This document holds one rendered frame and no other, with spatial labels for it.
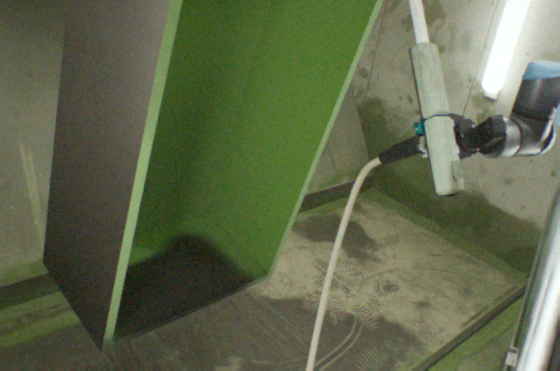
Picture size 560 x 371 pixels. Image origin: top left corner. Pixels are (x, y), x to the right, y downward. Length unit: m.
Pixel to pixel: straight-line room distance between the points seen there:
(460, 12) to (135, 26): 2.27
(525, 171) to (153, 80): 2.29
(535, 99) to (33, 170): 1.78
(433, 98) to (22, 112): 1.68
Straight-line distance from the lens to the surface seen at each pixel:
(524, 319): 0.76
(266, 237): 1.78
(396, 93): 3.31
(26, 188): 2.31
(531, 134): 1.33
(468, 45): 3.07
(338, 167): 3.27
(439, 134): 1.10
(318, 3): 1.51
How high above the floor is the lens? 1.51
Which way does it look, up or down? 24 degrees down
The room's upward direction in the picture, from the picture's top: 10 degrees clockwise
